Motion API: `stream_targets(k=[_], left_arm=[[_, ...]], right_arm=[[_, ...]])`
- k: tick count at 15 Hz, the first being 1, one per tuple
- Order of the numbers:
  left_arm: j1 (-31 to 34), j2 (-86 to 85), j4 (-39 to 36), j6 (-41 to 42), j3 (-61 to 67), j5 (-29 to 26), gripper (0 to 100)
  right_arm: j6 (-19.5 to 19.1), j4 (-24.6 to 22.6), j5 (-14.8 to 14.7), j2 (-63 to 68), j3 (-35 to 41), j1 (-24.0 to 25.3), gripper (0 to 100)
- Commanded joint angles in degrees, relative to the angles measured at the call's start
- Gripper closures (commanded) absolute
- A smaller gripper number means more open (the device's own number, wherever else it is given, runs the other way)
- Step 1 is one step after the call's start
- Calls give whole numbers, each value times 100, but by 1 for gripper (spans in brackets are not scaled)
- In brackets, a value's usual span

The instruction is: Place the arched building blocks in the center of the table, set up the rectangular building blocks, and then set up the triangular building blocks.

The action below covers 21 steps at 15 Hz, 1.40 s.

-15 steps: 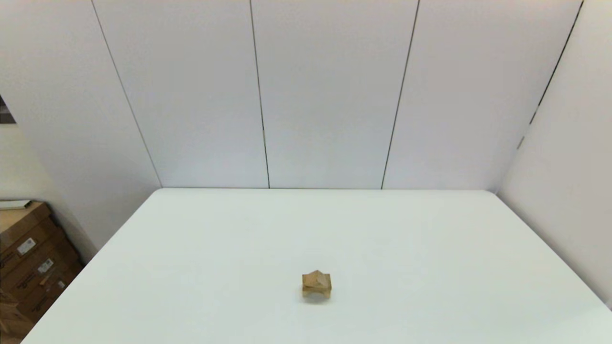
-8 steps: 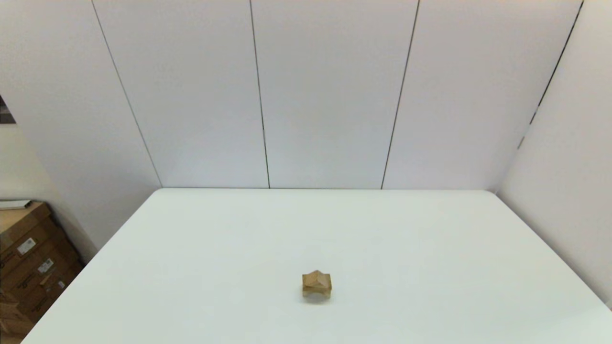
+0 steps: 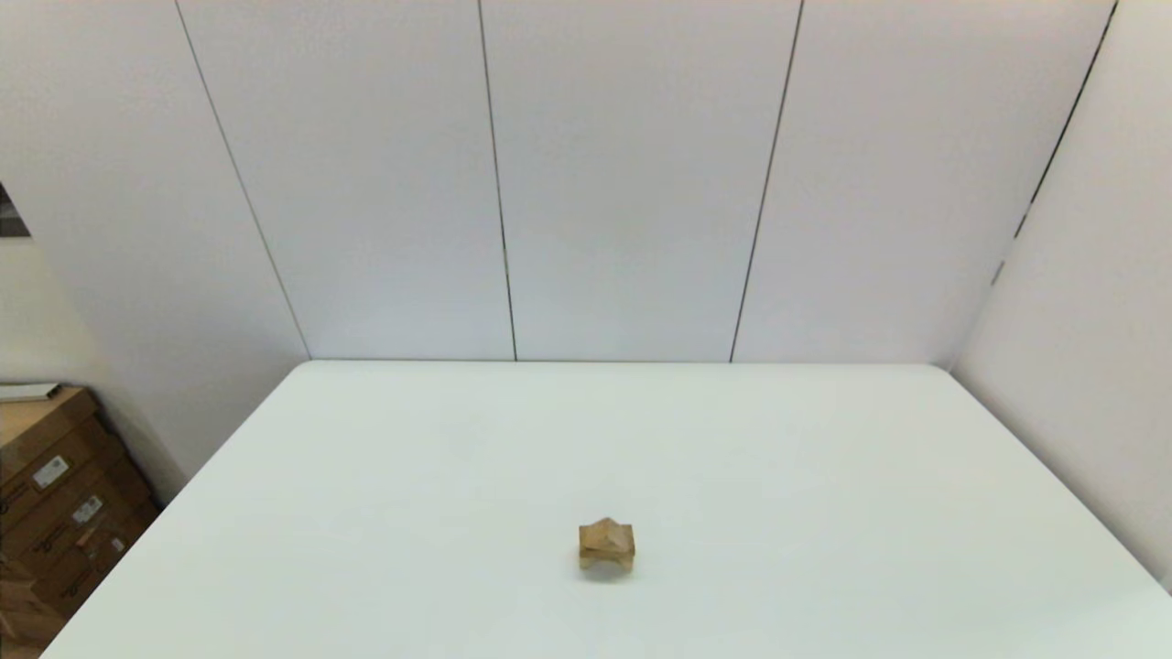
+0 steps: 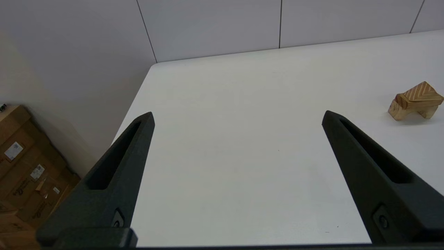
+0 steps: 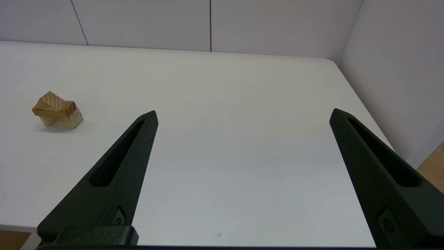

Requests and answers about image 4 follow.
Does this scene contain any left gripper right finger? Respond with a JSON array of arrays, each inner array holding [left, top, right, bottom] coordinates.
[[321, 110, 444, 244]]

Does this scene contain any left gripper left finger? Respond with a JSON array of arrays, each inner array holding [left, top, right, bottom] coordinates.
[[36, 111, 156, 248]]

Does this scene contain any arched wooden building block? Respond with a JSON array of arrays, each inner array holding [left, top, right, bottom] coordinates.
[[387, 99, 439, 122]]

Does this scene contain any rectangular wooden building block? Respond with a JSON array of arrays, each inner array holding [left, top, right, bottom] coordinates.
[[395, 93, 444, 109]]

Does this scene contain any triangular wooden building block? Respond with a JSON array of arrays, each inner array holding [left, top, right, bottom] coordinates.
[[403, 81, 444, 102]]

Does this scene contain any brown cardboard box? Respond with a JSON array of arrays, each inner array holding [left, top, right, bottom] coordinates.
[[0, 200, 42, 248], [0, 105, 54, 181], [16, 170, 82, 231], [0, 139, 71, 212]]

